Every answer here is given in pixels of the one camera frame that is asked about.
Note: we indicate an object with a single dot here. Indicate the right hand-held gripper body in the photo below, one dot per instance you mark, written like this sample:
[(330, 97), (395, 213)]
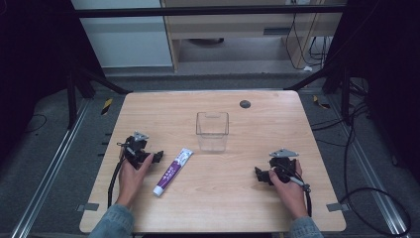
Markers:
[(283, 163)]

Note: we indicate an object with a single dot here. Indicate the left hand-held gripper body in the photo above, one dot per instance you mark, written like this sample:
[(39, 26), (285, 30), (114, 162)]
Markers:
[(135, 147)]

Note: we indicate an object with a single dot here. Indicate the purple and white toothpaste tube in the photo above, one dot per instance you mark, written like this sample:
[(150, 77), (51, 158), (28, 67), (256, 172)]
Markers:
[(172, 171)]

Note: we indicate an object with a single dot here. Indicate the clear plastic container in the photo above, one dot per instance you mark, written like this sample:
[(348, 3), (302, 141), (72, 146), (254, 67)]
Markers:
[(212, 131)]

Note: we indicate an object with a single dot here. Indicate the person's right hand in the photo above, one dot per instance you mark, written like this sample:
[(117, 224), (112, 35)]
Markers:
[(290, 193)]

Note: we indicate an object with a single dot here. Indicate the person's left hand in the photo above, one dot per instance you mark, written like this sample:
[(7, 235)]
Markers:
[(131, 178)]

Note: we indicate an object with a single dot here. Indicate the yellow black floor tape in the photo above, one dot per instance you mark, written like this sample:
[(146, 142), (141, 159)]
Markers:
[(321, 102), (106, 106)]

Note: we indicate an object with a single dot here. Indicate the black metal stand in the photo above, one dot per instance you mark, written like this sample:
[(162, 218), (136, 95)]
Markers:
[(336, 86), (76, 89)]

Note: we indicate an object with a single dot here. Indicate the white cabinet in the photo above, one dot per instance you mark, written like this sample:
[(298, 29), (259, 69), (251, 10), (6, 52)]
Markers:
[(128, 39)]

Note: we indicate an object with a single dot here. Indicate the wooden desk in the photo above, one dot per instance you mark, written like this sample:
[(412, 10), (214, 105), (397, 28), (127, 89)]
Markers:
[(231, 36)]

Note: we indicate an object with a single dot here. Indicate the black horizontal bar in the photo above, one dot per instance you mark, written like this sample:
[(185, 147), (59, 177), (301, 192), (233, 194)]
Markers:
[(204, 11)]

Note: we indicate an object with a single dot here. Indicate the grey table bracket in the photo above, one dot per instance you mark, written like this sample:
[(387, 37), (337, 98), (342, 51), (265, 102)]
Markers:
[(337, 207), (87, 207)]

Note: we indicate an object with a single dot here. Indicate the aluminium floor rail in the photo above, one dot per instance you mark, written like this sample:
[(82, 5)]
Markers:
[(49, 172), (366, 172)]

